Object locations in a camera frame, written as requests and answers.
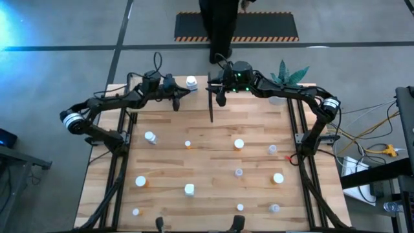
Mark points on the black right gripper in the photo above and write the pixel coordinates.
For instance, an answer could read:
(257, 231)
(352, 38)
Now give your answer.
(242, 76)

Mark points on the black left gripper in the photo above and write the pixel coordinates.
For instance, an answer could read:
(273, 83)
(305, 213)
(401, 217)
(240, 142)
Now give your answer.
(155, 85)

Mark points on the white round bottle blue label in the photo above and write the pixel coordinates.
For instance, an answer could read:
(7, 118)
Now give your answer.
(191, 82)

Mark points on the slim white labelled bottle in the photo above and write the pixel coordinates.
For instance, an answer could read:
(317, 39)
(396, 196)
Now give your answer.
(150, 137)

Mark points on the small orange bottle white cap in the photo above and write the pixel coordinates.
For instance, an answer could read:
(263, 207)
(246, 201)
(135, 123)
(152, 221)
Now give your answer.
(188, 144)
(136, 212)

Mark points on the large orange bottle white cap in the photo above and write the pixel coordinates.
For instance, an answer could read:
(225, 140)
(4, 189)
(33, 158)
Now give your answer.
(140, 181)
(278, 178)
(239, 144)

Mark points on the small clear bottle white cap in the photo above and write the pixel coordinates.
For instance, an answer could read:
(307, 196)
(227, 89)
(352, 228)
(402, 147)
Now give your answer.
(238, 172)

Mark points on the white square melatonin bottle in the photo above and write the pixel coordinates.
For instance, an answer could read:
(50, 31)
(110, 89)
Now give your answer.
(189, 190)

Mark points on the small white capped bottle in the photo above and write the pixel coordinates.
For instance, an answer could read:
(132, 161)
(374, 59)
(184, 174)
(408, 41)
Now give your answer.
(240, 207)

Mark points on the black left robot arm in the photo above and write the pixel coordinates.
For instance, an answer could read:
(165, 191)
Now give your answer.
(106, 103)

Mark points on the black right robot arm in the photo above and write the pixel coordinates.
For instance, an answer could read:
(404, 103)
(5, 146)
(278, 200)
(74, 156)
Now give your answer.
(291, 92)

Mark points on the person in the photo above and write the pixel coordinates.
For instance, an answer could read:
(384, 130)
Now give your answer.
(220, 26)

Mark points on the green plant in white pot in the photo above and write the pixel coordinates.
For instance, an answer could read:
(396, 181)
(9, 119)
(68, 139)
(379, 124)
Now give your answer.
(288, 76)

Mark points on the black floor mat striped edges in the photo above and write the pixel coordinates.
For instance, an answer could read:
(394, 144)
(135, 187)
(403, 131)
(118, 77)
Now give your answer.
(275, 26)

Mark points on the small red clip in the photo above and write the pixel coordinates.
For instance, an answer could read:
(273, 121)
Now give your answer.
(288, 158)

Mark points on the black rounded object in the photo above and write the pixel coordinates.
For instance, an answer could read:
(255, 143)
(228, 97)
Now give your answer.
(238, 224)

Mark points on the white box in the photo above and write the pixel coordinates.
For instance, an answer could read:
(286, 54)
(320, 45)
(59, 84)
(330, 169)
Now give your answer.
(352, 168)

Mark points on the black desk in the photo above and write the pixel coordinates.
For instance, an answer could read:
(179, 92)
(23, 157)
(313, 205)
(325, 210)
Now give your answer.
(19, 161)

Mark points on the black side table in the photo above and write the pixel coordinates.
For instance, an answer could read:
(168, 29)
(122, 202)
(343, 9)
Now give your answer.
(406, 106)

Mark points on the clear plastic water bottle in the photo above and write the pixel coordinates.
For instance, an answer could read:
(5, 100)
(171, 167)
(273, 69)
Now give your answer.
(393, 207)

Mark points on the black aluminium rig frame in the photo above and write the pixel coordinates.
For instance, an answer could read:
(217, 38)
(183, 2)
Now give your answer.
(118, 168)

